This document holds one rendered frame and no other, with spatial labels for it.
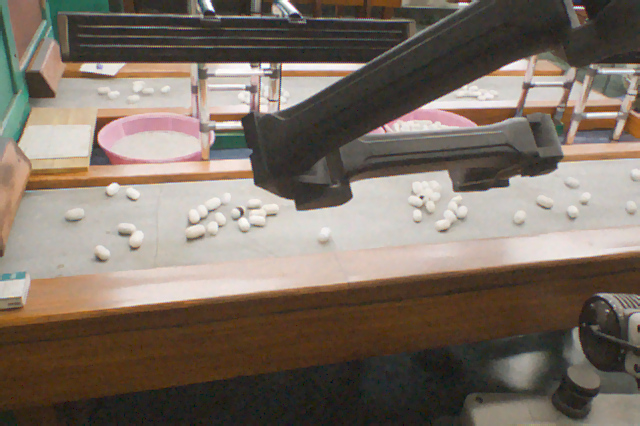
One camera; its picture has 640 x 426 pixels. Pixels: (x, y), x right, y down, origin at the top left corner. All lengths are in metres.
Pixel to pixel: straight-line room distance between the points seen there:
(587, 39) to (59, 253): 0.88
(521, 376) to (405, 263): 1.06
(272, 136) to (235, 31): 0.47
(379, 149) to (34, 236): 0.68
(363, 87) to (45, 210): 0.81
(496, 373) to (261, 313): 1.19
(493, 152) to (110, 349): 0.64
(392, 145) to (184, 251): 0.48
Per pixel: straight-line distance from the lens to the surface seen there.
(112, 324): 0.91
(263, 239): 1.06
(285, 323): 0.95
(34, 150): 1.35
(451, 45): 0.48
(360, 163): 0.67
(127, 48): 1.01
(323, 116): 0.54
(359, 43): 1.08
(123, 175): 1.24
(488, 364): 2.00
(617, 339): 1.01
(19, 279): 0.95
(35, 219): 1.18
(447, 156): 0.75
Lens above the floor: 1.35
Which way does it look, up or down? 32 degrees down
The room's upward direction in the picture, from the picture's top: 6 degrees clockwise
